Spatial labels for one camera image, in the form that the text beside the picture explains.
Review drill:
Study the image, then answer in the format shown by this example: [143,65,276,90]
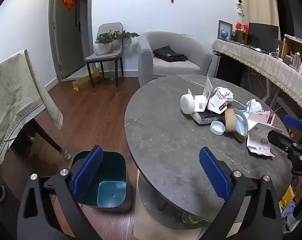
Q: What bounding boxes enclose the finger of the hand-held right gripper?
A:
[283,115,302,132]
[267,129,302,153]

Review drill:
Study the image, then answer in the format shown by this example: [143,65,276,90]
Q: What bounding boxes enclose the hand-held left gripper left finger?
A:
[17,145,103,240]

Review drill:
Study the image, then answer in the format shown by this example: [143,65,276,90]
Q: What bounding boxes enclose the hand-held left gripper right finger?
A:
[199,147,284,240]

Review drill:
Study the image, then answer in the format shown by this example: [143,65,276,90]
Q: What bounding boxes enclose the white barcode carton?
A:
[246,130,275,157]

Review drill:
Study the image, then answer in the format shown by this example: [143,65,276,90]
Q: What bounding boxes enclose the teal trash bin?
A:
[70,150,132,212]

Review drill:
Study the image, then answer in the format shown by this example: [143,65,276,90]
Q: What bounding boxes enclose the white carton red label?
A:
[247,112,284,133]

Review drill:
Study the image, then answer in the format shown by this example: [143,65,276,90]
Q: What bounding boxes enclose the white tissue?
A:
[246,99,271,114]

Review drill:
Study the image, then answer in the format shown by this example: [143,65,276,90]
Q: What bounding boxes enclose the white bottle cap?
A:
[210,120,226,135]

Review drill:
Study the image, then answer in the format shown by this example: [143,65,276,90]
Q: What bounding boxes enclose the brown tape roll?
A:
[225,108,242,132]

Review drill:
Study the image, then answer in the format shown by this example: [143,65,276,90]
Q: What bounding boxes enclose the printed paper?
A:
[214,86,234,102]

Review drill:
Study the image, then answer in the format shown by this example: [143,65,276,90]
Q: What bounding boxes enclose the white barcode box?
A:
[187,89,209,112]

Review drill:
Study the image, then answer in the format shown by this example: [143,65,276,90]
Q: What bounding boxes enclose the white dome lid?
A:
[180,94,197,115]

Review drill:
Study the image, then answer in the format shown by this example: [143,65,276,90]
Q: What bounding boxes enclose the clear plastic packaging sheet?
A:
[203,76,213,99]

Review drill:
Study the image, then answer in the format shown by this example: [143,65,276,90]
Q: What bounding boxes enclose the yellow packet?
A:
[279,185,295,208]

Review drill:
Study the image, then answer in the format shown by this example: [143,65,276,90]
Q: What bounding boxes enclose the dark wooden table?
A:
[9,117,72,160]

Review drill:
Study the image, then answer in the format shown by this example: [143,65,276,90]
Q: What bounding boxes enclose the round grey table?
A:
[125,74,294,240]

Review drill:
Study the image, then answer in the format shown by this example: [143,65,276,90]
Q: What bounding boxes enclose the beige fringed tablecloth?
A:
[212,39,302,118]

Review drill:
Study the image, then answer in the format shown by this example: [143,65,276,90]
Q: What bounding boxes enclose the wooden desk organizer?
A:
[281,34,302,80]

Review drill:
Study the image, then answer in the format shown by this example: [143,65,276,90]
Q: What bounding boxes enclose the cardboard box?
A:
[71,67,101,92]

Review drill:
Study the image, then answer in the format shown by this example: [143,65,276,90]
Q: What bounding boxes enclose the black monitor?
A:
[248,22,279,47]

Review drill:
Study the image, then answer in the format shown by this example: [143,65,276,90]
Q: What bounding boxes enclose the brown speaker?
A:
[235,30,248,43]

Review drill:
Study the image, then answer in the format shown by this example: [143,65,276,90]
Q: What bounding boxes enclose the small red flags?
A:
[235,21,249,32]

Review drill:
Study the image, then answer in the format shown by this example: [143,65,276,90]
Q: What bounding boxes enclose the table with beige cloth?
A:
[0,49,64,180]

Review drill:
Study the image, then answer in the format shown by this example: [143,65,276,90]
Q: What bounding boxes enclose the beige curtain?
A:
[239,0,280,28]

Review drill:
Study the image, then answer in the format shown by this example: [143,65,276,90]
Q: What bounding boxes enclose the potted green plant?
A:
[111,30,140,50]
[95,31,114,55]

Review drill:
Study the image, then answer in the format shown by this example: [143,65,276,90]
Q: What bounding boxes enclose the black bag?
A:
[153,45,188,62]

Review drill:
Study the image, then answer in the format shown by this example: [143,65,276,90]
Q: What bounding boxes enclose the grey door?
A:
[49,0,94,82]

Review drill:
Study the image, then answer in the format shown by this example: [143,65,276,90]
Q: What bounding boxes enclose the grey armchair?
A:
[138,31,213,88]

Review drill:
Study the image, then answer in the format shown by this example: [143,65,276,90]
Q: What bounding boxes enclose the grey chair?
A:
[85,22,124,93]

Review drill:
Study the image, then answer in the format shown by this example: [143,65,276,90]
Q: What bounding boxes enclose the picture frame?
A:
[218,20,233,40]

